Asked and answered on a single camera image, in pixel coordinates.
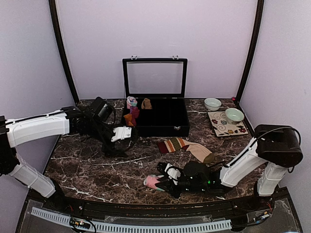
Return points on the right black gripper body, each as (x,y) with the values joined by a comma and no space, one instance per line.
(200,188)

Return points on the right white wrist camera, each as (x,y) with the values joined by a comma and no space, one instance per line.
(173,172)

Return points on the rolled orange sock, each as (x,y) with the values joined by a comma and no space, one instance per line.
(130,120)

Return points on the right black frame post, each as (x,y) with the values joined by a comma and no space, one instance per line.
(251,51)

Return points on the small circuit board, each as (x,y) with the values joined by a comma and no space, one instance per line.
(79,223)

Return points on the pale green bowl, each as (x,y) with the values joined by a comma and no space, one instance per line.
(234,116)
(212,104)

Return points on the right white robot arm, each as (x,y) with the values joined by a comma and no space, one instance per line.
(277,146)

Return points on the striped brown beige sock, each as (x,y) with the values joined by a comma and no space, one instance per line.
(199,151)

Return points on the black glass-lid storage box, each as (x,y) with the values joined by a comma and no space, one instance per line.
(163,81)

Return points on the rolled brown sock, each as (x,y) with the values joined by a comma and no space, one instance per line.
(146,104)

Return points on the floral square plate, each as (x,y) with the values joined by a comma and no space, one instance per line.
(222,128)

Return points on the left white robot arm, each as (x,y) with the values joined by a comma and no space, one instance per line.
(89,121)

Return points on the rolled pink white sock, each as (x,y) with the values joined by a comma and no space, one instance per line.
(131,102)

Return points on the left black frame post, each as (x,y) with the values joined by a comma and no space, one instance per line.
(61,50)

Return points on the rolled purple red sock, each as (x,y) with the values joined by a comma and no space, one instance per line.
(134,111)

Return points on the white slotted cable duct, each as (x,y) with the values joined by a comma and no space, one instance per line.
(134,225)

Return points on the black frame post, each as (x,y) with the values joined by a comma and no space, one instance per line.
(251,51)
(61,50)

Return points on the pink patterned sock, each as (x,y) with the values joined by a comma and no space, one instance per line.
(151,181)

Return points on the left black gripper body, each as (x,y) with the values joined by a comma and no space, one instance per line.
(110,151)

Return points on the far pale green bowl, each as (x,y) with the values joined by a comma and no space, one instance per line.
(212,104)

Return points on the near pale green bowl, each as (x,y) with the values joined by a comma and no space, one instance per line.
(234,116)

